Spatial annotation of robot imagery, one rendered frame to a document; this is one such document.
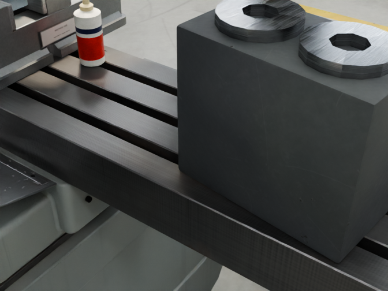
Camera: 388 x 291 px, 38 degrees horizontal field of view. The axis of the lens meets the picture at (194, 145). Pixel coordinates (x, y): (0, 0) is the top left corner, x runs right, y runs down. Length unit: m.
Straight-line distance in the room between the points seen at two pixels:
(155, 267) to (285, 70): 0.74
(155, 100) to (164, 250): 0.45
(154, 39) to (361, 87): 2.74
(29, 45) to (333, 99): 0.55
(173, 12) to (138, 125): 2.79
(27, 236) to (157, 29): 2.58
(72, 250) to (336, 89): 0.55
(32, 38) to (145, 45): 2.24
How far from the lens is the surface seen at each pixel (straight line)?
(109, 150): 0.71
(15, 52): 0.89
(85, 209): 0.85
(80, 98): 0.82
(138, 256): 1.09
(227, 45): 0.54
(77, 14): 0.87
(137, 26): 3.35
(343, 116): 0.49
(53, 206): 0.84
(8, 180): 0.80
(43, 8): 0.91
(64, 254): 0.90
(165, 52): 3.05
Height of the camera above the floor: 1.38
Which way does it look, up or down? 36 degrees down
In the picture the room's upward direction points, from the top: straight up
